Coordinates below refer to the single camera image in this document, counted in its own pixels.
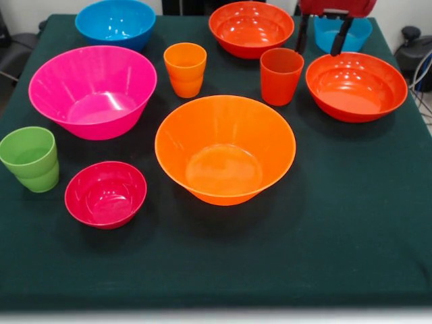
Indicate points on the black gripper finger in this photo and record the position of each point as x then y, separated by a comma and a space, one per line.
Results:
341, 40
302, 37

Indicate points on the large orange bowl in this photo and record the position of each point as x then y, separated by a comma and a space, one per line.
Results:
222, 148

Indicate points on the dark green tablecloth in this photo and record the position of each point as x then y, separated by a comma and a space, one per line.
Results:
337, 202

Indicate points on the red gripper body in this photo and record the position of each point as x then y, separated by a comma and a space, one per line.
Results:
337, 6

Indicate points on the small black device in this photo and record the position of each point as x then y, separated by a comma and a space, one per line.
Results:
297, 8

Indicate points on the red-orange plastic bowl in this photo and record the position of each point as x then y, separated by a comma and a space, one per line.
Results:
354, 94
251, 33

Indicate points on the green plastic cup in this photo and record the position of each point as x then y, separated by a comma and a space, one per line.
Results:
33, 168

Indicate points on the red-orange plastic cup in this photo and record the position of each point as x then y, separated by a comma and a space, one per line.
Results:
280, 84

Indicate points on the small translucent blue bowl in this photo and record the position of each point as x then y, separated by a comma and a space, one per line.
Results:
359, 38

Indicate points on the orange plastic cup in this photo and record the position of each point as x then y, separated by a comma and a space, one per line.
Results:
185, 77

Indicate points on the small crimson bowl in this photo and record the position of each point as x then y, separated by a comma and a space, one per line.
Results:
104, 199

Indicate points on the large pink bowl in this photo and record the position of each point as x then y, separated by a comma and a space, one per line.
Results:
91, 101

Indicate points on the large blue bowl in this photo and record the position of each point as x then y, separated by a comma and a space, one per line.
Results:
101, 37

